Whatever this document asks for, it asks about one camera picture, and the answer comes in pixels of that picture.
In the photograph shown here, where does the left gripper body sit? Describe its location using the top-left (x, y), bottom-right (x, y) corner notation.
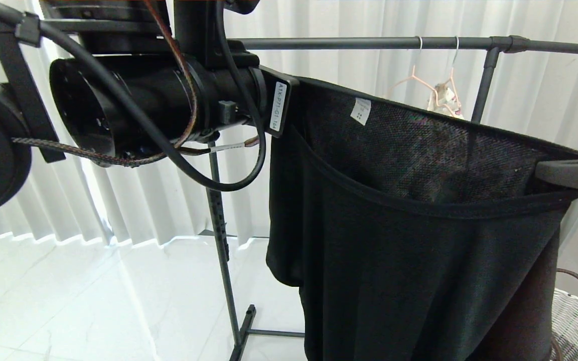
top-left (50, 53), bottom-right (301, 168)

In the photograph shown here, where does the cream printed garment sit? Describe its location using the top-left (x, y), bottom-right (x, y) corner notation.
top-left (426, 83), bottom-right (466, 121)

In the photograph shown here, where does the black garment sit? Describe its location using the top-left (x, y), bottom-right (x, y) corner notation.
top-left (265, 75), bottom-right (578, 361)

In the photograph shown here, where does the pink clothes hanger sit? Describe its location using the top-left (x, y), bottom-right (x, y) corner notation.
top-left (386, 38), bottom-right (443, 101)
top-left (432, 36), bottom-right (465, 118)

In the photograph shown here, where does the black clothes rack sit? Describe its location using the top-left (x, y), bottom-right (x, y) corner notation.
top-left (204, 34), bottom-right (578, 361)

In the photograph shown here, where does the white curtain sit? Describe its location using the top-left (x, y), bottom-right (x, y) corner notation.
top-left (0, 0), bottom-right (578, 251)

